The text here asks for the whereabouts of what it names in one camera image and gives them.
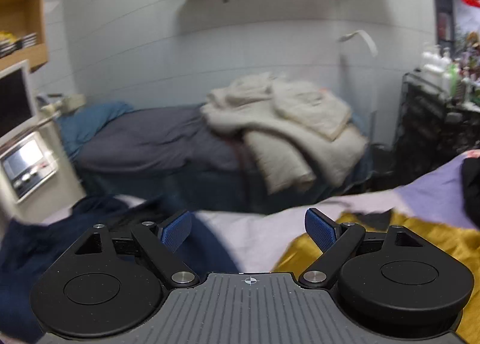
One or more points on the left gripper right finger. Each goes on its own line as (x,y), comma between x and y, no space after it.
(337,242)

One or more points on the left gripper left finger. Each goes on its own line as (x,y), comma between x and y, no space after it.
(158,244)

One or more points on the gold satin jacket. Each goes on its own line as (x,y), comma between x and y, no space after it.
(408,279)

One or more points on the teal bed skirt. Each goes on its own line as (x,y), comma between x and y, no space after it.
(218,190)

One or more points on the grey duvet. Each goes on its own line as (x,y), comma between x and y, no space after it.
(162,139)

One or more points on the purple floral bed sheet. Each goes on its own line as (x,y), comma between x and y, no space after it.
(438,195)

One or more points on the cream quilted jacket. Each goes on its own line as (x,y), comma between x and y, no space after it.
(290,127)

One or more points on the navy blue garment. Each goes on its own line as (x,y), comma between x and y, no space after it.
(28,250)

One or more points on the white machine with screen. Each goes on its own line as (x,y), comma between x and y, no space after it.
(37,179)

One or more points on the blue pillow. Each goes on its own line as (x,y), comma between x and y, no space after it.
(79,128)

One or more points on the black puffer jacket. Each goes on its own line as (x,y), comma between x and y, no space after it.
(470,177)

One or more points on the wooden bookcase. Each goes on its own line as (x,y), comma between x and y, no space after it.
(24,22)

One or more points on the black wire rack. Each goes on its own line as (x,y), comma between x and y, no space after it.
(431,129)

